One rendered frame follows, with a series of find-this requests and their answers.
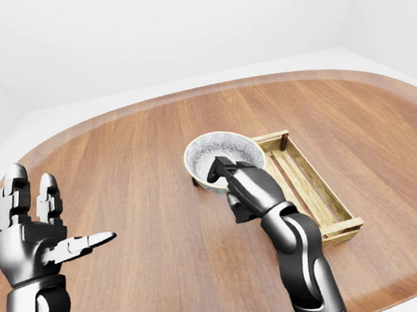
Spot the wooden slat tray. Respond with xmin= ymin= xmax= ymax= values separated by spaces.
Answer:
xmin=249 ymin=119 xmax=368 ymax=259

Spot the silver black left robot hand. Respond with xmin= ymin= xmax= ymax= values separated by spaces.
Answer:
xmin=0 ymin=148 xmax=123 ymax=291

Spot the patterned black white bowl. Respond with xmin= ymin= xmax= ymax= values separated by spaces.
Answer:
xmin=179 ymin=123 xmax=271 ymax=201

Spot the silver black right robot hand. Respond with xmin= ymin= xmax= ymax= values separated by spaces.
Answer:
xmin=202 ymin=145 xmax=296 ymax=227

